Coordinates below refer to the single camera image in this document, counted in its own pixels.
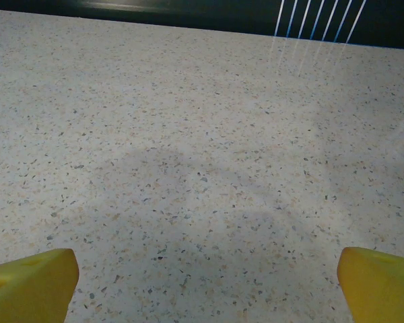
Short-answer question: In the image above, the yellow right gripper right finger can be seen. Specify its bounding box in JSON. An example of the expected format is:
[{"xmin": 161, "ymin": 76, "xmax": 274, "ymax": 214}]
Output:
[{"xmin": 336, "ymin": 246, "xmax": 404, "ymax": 323}]

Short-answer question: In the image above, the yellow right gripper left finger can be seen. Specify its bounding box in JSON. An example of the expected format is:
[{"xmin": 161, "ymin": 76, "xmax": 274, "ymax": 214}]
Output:
[{"xmin": 0, "ymin": 248, "xmax": 80, "ymax": 323}]

